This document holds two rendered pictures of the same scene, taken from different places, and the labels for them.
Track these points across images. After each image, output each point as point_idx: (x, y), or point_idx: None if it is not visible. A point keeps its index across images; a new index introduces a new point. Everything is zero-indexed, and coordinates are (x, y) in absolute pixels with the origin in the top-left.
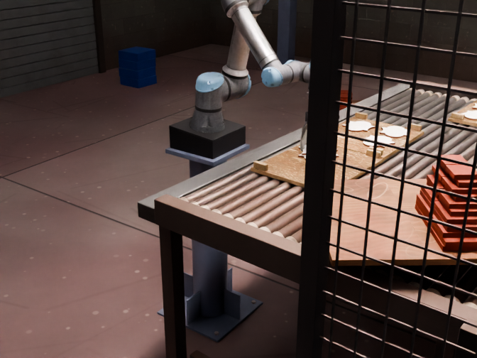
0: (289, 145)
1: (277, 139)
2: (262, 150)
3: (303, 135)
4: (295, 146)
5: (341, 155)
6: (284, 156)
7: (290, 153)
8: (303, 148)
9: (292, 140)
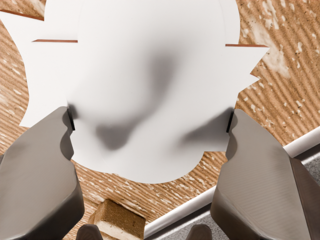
0: (202, 208)
1: (226, 237)
2: (318, 179)
3: (301, 185)
4: (212, 184)
5: (8, 80)
6: (319, 88)
7: (269, 121)
8: (235, 109)
9: (187, 229)
